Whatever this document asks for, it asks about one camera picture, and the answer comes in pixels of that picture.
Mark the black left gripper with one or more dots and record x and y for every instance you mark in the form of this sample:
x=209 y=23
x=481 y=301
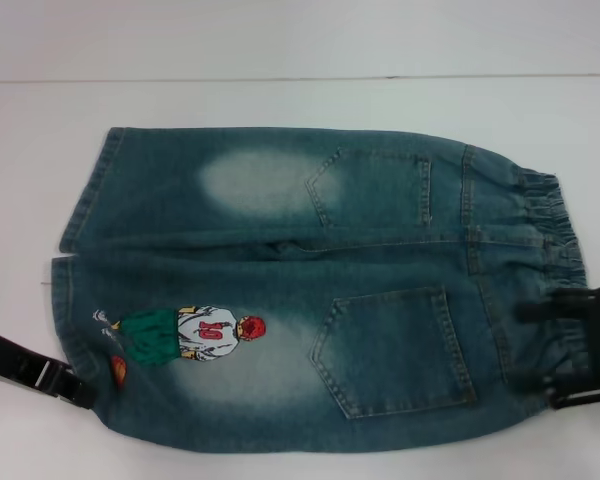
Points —
x=10 y=360

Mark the blue denim shorts with embroidery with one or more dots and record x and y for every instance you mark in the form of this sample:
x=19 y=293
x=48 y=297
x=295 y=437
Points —
x=280 y=280

